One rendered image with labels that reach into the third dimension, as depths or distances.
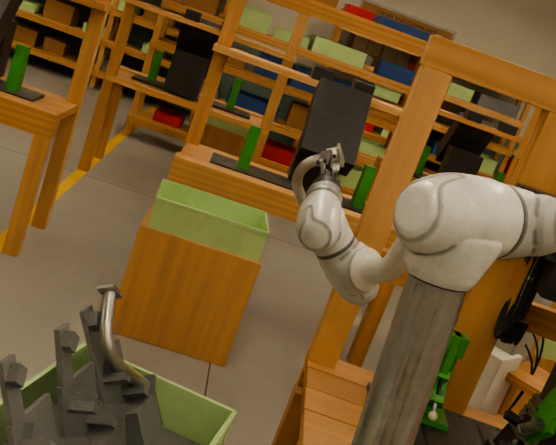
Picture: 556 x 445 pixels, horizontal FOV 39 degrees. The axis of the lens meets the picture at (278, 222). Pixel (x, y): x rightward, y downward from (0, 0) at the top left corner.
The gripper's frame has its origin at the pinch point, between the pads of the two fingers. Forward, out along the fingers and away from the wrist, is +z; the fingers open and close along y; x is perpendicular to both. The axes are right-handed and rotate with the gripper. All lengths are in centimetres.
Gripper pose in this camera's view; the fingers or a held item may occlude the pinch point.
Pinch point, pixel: (332, 160)
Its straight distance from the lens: 210.8
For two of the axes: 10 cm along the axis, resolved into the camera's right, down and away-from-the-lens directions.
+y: -2.8, -8.6, -4.3
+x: -9.5, 1.8, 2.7
